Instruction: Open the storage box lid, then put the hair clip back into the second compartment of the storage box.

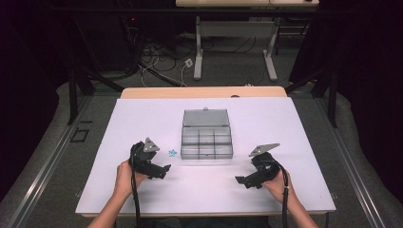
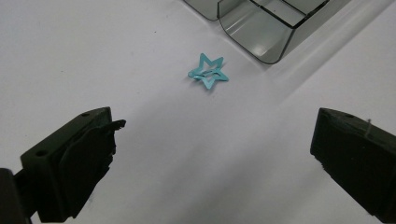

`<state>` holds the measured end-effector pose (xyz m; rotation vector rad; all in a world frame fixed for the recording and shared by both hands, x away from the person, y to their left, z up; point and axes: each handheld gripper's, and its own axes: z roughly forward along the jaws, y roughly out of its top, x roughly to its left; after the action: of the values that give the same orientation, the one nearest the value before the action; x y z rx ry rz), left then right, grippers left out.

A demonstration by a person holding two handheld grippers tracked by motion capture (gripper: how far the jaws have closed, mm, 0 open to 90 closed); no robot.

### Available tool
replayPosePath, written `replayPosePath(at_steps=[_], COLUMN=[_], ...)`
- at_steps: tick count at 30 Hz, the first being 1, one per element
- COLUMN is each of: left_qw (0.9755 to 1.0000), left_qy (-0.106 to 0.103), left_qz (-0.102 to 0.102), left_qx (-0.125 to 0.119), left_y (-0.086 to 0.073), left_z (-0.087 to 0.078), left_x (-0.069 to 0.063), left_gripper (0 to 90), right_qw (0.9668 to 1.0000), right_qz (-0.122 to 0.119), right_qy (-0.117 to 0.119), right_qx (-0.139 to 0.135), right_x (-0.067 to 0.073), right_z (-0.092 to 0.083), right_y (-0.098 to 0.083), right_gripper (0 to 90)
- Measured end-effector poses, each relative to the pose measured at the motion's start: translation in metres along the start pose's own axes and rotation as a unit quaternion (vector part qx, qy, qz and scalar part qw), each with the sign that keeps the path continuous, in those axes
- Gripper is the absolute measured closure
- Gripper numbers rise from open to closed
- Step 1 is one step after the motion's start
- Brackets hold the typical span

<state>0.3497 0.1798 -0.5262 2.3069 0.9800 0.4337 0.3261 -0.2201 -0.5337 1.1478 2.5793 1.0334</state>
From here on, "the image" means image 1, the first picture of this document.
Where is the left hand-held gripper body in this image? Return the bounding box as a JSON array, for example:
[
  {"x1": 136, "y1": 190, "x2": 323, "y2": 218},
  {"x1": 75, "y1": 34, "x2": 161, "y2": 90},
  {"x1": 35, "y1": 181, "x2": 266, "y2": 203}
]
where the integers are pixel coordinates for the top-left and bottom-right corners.
[{"x1": 128, "y1": 137, "x2": 161, "y2": 177}]

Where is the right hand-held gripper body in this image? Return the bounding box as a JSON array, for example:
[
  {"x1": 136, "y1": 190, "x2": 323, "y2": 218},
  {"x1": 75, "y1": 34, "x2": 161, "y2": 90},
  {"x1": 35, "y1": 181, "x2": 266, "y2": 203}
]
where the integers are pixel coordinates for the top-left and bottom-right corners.
[{"x1": 248, "y1": 142, "x2": 281, "y2": 184}]

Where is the clear plastic compartment box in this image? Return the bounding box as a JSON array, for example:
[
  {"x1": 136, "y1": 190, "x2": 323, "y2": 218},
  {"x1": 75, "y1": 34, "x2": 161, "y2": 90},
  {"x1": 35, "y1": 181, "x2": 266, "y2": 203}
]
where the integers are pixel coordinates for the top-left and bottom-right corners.
[{"x1": 181, "y1": 107, "x2": 235, "y2": 161}]

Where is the person's right hand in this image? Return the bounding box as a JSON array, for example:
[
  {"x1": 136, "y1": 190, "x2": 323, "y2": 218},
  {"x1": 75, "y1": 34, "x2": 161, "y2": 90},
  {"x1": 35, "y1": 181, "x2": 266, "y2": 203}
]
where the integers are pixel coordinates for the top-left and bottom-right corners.
[{"x1": 261, "y1": 169, "x2": 298, "y2": 205}]

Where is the person's left hand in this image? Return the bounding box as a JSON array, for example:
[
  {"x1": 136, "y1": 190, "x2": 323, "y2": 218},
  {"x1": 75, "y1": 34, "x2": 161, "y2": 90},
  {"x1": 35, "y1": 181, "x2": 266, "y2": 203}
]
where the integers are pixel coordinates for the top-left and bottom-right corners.
[{"x1": 113, "y1": 158, "x2": 150, "y2": 200}]

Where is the white board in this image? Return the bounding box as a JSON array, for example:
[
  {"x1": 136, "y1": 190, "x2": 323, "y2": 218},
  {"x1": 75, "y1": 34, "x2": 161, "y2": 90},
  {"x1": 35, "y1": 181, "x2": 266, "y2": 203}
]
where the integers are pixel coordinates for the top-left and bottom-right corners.
[{"x1": 75, "y1": 96, "x2": 336, "y2": 215}]

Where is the person's dark clothing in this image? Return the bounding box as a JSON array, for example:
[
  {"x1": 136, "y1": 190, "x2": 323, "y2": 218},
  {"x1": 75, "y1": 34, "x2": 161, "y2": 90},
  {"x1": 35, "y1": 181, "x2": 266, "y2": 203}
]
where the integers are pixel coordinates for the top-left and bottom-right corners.
[{"x1": 135, "y1": 216, "x2": 271, "y2": 228}]

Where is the wooden table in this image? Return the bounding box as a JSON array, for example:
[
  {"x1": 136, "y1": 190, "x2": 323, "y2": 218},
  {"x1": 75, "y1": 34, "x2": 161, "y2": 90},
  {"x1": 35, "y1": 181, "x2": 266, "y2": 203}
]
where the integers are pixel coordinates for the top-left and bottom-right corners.
[{"x1": 81, "y1": 85, "x2": 331, "y2": 220}]

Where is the black metal stand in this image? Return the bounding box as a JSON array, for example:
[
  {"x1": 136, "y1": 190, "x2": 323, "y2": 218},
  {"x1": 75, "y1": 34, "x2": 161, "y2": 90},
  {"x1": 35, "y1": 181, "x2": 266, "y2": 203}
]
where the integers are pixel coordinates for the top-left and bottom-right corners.
[
  {"x1": 284, "y1": 61, "x2": 338, "y2": 128},
  {"x1": 67, "y1": 66, "x2": 125, "y2": 126}
]

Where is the light desk with white legs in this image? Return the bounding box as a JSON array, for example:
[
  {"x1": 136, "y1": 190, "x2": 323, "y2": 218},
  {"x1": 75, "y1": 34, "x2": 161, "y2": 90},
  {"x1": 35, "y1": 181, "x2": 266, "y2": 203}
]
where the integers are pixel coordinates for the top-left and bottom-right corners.
[{"x1": 175, "y1": 0, "x2": 320, "y2": 82}]

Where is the dark equipment with red light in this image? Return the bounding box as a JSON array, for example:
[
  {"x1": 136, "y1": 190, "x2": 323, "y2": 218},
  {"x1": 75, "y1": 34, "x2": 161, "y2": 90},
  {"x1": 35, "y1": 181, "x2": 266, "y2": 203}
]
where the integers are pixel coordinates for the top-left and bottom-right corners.
[{"x1": 71, "y1": 12, "x2": 141, "y2": 72}]

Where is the dark curtain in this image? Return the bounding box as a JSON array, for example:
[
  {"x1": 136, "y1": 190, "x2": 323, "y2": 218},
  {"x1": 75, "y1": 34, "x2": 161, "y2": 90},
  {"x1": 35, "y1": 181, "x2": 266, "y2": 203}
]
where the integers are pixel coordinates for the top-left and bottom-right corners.
[
  {"x1": 289, "y1": 0, "x2": 403, "y2": 203},
  {"x1": 0, "y1": 0, "x2": 74, "y2": 203}
]

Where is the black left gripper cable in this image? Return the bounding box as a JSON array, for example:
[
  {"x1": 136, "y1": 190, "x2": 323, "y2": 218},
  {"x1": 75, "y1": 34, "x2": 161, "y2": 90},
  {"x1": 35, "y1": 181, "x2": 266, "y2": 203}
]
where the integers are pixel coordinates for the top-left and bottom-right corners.
[{"x1": 128, "y1": 142, "x2": 143, "y2": 228}]

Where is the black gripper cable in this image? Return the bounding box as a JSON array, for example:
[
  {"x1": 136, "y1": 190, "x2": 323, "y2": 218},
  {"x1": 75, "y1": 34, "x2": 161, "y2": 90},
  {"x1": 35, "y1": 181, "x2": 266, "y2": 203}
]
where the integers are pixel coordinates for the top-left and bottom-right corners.
[
  {"x1": 128, "y1": 142, "x2": 143, "y2": 228},
  {"x1": 273, "y1": 159, "x2": 291, "y2": 228}
]

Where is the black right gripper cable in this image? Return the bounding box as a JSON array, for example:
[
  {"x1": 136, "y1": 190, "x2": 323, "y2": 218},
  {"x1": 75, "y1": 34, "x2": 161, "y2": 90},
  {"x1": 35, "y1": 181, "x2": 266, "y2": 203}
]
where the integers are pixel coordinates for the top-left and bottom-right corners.
[{"x1": 273, "y1": 159, "x2": 291, "y2": 228}]

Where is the metal floor rail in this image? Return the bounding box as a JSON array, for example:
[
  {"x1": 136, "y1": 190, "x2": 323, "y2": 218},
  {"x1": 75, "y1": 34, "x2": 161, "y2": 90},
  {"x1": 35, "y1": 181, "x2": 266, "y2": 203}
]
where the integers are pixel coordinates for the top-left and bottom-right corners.
[
  {"x1": 316, "y1": 98, "x2": 387, "y2": 228},
  {"x1": 9, "y1": 94, "x2": 93, "y2": 228}
]

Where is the white floor cable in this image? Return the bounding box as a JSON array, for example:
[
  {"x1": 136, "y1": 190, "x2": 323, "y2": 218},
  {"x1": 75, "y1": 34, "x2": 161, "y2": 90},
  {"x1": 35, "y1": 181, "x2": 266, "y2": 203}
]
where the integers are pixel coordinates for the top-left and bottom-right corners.
[{"x1": 180, "y1": 64, "x2": 188, "y2": 87}]

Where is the bundle of black floor cables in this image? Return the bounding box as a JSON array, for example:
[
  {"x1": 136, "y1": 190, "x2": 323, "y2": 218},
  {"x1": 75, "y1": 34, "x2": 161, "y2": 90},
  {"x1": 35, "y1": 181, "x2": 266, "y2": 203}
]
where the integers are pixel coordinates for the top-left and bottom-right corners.
[{"x1": 138, "y1": 33, "x2": 198, "y2": 74}]

